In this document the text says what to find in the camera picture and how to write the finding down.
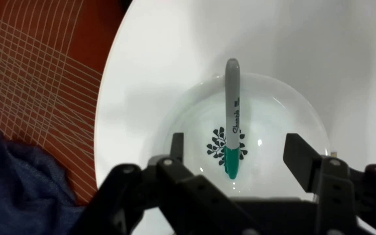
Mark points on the dark blue cloth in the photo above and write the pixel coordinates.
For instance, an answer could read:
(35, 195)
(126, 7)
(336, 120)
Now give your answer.
(18, 182)

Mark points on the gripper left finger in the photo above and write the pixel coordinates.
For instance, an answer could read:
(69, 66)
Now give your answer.
(175, 189)

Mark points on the white bowl with leaf print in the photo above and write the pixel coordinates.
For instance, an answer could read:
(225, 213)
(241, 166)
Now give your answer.
(162, 65)

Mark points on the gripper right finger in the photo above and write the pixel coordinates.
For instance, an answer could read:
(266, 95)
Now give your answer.
(335, 186)

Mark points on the green marker with grey barrel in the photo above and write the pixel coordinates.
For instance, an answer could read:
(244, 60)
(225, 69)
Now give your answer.
(232, 107)

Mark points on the red cloth with white lines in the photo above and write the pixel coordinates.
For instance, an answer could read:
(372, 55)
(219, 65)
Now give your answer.
(38, 65)

